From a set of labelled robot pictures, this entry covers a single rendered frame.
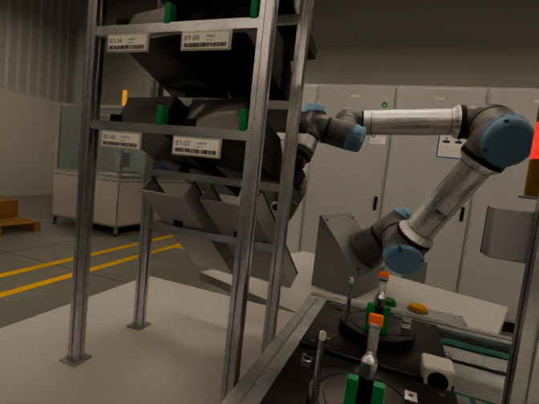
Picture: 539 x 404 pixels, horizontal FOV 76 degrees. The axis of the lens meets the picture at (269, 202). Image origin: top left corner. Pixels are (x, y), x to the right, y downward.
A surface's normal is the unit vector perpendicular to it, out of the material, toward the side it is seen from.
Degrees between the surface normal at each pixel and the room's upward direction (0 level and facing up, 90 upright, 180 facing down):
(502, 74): 90
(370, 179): 90
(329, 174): 90
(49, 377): 0
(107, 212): 90
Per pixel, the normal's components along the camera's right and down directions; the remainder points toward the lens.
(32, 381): 0.11, -0.99
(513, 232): -0.36, 0.04
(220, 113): -0.42, -0.40
